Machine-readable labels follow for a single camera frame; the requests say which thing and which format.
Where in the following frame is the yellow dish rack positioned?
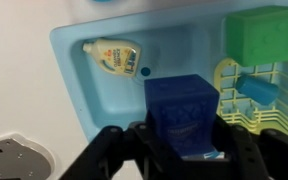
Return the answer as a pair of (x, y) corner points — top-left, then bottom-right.
(213, 58), (288, 135)

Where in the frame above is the small blue cylinder cup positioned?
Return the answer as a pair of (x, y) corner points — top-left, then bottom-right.
(235, 74), (279, 105)

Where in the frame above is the grey metal base plate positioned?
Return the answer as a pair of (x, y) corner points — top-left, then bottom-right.
(0, 134), (55, 180)

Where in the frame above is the blue plate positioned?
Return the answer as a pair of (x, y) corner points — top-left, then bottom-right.
(93, 0), (113, 2)

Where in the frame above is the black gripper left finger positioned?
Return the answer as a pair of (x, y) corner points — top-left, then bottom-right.
(59, 111), (184, 180)

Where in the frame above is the toy detergent bottle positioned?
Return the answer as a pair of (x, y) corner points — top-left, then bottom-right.
(82, 38), (141, 77)

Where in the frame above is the blue block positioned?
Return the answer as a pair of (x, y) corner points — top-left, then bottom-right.
(144, 74), (219, 156)

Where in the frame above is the light blue toy sink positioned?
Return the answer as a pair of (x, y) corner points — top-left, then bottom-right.
(49, 0), (288, 144)

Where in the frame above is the green block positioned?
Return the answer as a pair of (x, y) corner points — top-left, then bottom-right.
(225, 5), (288, 66)

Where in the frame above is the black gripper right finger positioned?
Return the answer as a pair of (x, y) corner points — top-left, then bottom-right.
(204, 116), (288, 180)

